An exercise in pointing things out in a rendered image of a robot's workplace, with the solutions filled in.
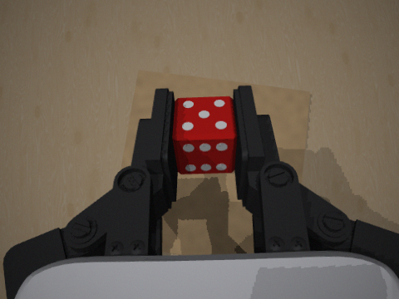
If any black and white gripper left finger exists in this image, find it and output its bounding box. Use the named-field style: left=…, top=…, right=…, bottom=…
left=3, top=88, right=178, bottom=299

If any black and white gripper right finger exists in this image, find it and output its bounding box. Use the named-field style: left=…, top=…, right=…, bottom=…
left=233, top=86, right=399, bottom=279

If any tan mat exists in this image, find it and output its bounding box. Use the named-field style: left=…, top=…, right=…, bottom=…
left=121, top=70, right=310, bottom=255

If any red die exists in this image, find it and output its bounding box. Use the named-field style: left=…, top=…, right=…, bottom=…
left=172, top=96, right=237, bottom=174

